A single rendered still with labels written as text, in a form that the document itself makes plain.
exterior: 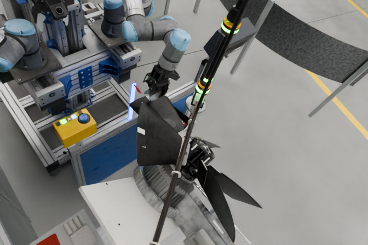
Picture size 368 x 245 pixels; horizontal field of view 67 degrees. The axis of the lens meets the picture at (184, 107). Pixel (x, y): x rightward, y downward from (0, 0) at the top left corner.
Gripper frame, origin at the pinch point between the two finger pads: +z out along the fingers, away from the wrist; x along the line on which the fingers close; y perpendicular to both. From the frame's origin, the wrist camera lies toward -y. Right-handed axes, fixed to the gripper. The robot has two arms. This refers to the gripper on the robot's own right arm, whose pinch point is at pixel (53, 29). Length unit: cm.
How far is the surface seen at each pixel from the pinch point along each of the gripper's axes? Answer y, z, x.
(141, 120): -44.6, 5.6, -7.0
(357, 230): -173, 148, -161
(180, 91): -15, 62, -63
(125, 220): -66, 19, 12
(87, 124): -18.2, 40.7, 0.1
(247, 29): -18, 24, -102
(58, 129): -13.8, 40.7, 11.6
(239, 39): -22, 25, -92
